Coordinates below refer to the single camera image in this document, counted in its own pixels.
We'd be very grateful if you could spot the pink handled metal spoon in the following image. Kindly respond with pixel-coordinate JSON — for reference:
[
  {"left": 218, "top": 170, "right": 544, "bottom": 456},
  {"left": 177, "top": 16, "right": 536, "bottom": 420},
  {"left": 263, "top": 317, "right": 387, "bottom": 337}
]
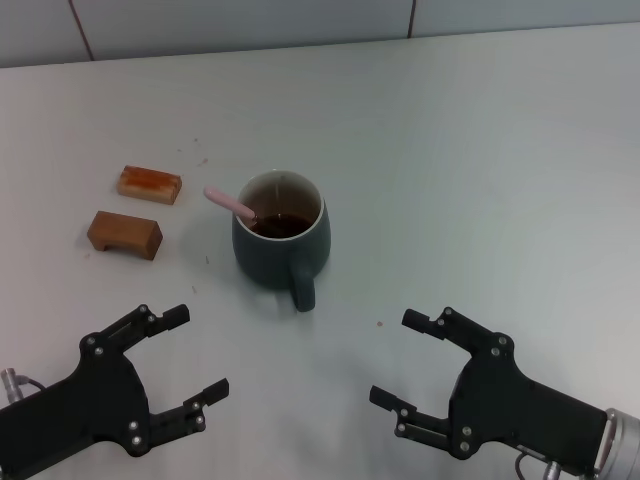
[{"left": 203, "top": 185, "right": 261, "bottom": 226}]

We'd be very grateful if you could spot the dark arched wooden block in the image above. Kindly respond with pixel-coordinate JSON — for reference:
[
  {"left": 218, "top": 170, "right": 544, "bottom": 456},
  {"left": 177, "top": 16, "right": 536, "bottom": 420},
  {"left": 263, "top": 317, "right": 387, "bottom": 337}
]
[{"left": 86, "top": 210, "right": 164, "bottom": 262}]

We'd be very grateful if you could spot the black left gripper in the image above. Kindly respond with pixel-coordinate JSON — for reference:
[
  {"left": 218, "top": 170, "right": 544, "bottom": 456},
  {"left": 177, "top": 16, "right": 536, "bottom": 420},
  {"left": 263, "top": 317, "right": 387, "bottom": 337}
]
[{"left": 0, "top": 303, "right": 231, "bottom": 480}]

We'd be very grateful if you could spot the light stained wooden block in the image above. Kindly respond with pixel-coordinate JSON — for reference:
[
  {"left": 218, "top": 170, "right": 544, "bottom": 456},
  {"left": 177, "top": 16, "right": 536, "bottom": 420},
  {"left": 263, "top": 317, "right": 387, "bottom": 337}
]
[{"left": 116, "top": 164, "right": 183, "bottom": 205}]

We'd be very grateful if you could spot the right gripper cable with plug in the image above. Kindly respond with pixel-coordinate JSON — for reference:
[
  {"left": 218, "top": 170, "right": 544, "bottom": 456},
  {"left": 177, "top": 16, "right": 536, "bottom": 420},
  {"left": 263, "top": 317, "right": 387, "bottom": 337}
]
[{"left": 514, "top": 449, "right": 564, "bottom": 480}]

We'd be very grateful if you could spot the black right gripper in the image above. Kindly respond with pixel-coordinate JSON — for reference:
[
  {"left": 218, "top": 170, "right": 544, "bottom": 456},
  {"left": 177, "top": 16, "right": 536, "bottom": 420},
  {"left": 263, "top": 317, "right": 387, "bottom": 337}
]
[{"left": 368, "top": 307, "right": 609, "bottom": 476}]

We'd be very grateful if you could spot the gripper cable with plug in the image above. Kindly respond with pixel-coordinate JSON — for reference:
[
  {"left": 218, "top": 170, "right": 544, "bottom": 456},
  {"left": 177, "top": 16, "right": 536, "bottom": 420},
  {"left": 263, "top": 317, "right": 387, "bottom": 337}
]
[
  {"left": 514, "top": 449, "right": 564, "bottom": 480},
  {"left": 0, "top": 368, "right": 46, "bottom": 404}
]

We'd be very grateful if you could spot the grey ceramic cup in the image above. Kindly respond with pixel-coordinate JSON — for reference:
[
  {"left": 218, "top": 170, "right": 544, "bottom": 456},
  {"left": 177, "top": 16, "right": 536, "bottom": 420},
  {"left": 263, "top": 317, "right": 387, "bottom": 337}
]
[{"left": 230, "top": 169, "right": 332, "bottom": 314}]

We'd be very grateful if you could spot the left gripper cable with plug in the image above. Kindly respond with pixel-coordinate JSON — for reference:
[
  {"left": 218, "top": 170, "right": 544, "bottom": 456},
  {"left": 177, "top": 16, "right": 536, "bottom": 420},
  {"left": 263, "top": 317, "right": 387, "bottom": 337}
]
[{"left": 0, "top": 368, "right": 46, "bottom": 404}]

